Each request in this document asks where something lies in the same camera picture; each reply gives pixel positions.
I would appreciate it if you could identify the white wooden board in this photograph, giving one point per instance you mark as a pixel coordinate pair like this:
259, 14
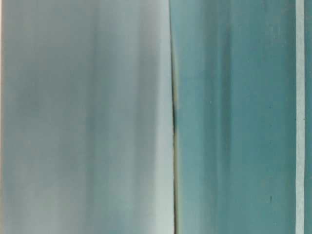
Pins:
1, 124

